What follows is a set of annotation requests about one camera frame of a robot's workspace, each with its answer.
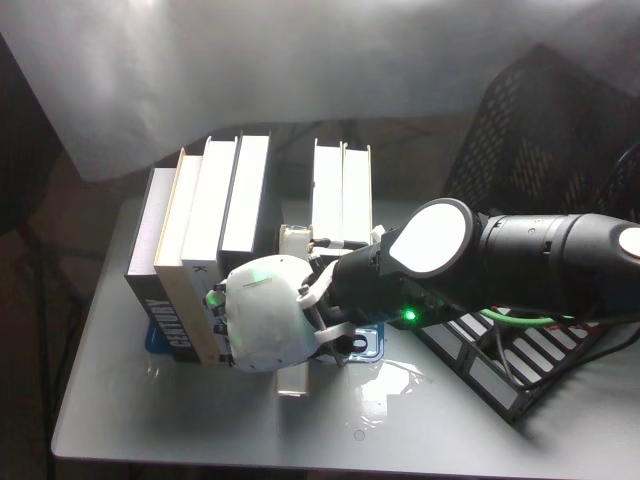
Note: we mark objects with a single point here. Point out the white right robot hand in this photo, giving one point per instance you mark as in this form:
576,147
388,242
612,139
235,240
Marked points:
265,310

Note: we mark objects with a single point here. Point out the tan paperback book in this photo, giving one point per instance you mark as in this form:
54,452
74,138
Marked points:
292,380

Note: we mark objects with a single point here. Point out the black book with white label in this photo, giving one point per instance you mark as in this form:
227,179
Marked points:
327,190

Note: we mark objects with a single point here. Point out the pale green book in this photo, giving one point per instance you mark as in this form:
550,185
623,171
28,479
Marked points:
356,190

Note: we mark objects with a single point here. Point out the black Let It Be book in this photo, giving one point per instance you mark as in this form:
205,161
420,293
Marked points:
245,200

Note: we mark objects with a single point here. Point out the cream spine book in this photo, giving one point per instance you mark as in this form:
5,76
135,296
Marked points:
175,225

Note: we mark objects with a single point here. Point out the white Fashionpedia book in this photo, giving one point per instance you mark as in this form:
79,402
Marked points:
205,200

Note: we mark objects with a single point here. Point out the black Century book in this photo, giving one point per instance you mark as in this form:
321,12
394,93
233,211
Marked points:
150,225

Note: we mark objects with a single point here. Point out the white backdrop cloth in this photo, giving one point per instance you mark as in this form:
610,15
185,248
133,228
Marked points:
300,60

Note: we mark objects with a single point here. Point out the black mesh file rack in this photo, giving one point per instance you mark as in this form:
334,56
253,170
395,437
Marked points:
540,125

